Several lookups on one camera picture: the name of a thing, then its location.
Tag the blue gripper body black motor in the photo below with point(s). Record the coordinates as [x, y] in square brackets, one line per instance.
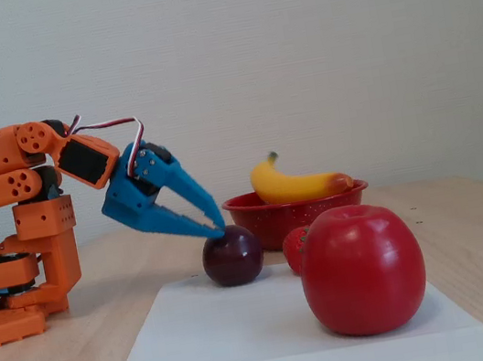
[130, 199]

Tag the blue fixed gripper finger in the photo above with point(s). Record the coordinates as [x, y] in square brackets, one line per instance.
[184, 224]

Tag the blue pivoting gripper finger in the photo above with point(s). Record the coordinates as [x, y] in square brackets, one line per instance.
[176, 177]

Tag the yellow plastic banana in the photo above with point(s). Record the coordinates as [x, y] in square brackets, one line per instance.
[294, 188]

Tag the red speckled enamel bowl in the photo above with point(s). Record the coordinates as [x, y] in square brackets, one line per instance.
[268, 227]

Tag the dark purple plastic plum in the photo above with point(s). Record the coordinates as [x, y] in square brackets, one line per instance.
[233, 258]

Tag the red plastic strawberry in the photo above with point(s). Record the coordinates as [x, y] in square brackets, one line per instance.
[294, 250]

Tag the white paper sheet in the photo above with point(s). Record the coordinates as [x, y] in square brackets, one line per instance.
[251, 350]

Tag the red plastic apple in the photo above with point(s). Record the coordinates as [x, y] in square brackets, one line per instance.
[363, 271]

